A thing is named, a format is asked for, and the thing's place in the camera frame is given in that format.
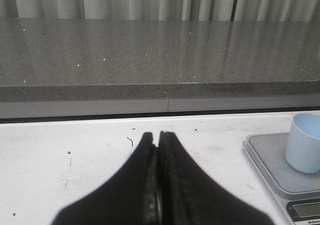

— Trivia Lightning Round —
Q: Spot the grey stone counter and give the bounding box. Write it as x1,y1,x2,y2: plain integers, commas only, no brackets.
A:
0,18,320,123

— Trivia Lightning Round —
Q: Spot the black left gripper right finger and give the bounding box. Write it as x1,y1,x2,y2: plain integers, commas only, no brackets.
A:
158,131,273,225

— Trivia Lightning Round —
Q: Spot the silver digital kitchen scale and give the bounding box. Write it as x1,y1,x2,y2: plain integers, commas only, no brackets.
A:
243,132,320,225

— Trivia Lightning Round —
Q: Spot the grey pleated curtain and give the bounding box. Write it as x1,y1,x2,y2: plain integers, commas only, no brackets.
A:
0,0,320,22

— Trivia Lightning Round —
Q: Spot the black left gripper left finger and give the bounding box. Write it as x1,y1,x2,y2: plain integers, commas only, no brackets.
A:
52,132,158,225

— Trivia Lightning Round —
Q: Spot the light blue plastic cup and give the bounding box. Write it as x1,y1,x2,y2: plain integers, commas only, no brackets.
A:
285,113,320,174

